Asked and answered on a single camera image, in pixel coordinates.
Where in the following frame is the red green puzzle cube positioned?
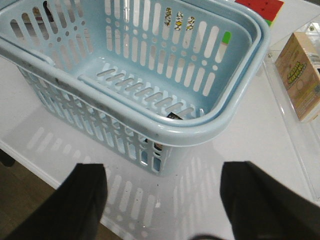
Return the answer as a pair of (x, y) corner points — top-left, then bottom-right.
(235, 0), (284, 27)

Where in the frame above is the clear acrylic shelf right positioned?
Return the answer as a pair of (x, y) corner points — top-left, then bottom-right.
(263, 33), (320, 204)

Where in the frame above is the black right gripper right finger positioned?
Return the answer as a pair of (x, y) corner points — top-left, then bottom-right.
(220, 161), (320, 240)

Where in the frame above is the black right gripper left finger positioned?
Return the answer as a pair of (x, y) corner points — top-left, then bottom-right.
(6, 163), (107, 240)

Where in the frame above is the black white tissue pack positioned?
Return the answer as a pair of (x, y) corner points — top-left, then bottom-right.
(139, 115), (189, 160)

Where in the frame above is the light blue plastic basket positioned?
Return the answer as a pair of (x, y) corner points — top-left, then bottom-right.
(0, 0), (270, 175)

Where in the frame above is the peach drink carton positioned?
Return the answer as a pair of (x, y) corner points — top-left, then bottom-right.
(275, 31), (320, 123)

